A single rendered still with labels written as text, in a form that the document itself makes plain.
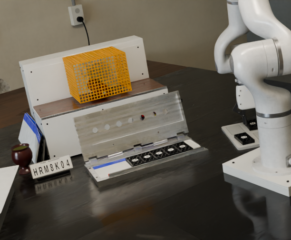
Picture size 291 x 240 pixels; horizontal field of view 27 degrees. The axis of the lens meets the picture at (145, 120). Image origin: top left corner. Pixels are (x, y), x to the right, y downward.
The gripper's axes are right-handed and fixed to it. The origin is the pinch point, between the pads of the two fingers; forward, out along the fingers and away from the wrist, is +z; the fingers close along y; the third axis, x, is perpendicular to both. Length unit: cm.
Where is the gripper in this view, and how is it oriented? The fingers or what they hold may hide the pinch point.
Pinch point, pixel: (252, 120)
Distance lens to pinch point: 247.9
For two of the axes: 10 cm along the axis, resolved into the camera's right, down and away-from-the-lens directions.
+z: 1.7, 9.8, 1.0
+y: 9.9, -1.7, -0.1
